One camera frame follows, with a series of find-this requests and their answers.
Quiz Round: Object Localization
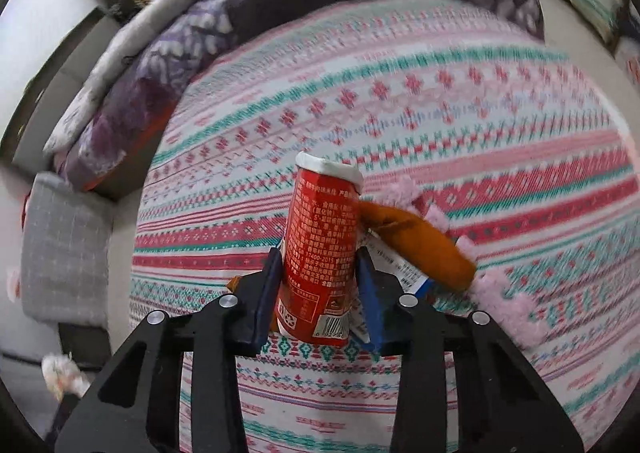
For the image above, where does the red paper cup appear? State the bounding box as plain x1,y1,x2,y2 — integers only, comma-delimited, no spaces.
276,152,362,347

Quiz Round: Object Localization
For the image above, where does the patterned striped bed cover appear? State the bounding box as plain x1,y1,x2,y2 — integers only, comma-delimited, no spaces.
129,0,639,447

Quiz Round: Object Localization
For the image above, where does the pink fluffy yarn item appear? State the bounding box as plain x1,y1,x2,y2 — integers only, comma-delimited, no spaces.
367,176,549,349

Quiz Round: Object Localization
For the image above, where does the orange plush toy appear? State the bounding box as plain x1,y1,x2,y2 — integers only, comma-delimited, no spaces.
359,201,476,293

